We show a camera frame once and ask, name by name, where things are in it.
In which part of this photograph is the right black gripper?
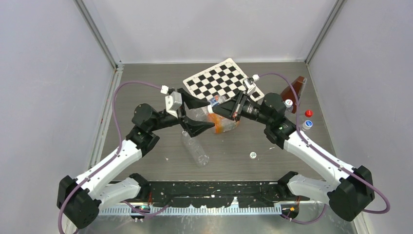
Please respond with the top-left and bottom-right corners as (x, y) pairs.
(211, 90), (272, 126)

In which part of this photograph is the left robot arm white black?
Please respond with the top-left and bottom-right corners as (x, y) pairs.
(57, 86), (214, 233)

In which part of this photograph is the clear plastic bottle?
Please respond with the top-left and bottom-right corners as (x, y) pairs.
(182, 131), (209, 167)

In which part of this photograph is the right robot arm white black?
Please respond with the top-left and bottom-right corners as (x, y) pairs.
(207, 92), (375, 221)

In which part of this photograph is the clear bottle blue label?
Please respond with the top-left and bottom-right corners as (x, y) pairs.
(188, 95), (227, 121)

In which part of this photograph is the black white chessboard mat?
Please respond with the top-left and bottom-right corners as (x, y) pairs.
(183, 58), (248, 100)

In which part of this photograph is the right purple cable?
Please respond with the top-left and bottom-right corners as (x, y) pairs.
(258, 72), (391, 215)

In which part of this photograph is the orange crushed plastic bottle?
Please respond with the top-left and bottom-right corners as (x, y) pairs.
(207, 114), (240, 134)

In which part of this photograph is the upright bottle white red cap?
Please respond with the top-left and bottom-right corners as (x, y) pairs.
(284, 99), (294, 113)

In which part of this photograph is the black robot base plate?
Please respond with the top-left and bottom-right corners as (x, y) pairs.
(147, 181), (309, 208)

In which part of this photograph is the white green cap front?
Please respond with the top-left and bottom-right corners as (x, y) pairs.
(249, 152), (257, 159)

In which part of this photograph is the purple cable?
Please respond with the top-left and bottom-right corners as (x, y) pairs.
(258, 72), (391, 215)
(57, 80), (169, 234)

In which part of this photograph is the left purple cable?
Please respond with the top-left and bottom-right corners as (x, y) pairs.
(57, 80), (169, 234)

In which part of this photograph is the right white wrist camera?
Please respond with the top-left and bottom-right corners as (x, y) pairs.
(243, 74), (260, 96)

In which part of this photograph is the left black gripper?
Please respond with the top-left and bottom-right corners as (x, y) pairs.
(149, 89), (214, 136)

